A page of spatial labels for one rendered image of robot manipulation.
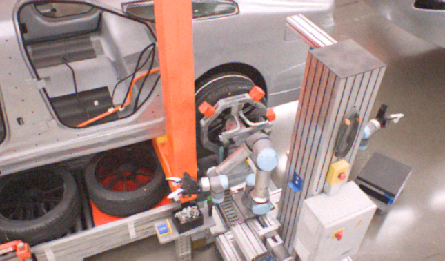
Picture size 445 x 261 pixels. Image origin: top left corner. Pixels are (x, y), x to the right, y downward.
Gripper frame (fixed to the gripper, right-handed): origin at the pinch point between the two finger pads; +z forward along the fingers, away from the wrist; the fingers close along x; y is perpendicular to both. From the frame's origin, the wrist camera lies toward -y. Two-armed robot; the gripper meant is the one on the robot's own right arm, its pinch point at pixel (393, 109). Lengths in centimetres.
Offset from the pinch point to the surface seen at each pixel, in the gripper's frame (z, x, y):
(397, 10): 181, -108, 10
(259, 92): -50, -80, -2
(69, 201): -194, -137, 56
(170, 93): -132, -68, -42
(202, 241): -121, -75, 107
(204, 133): -92, -96, 23
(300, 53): 1, -85, -13
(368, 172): 24, -22, 87
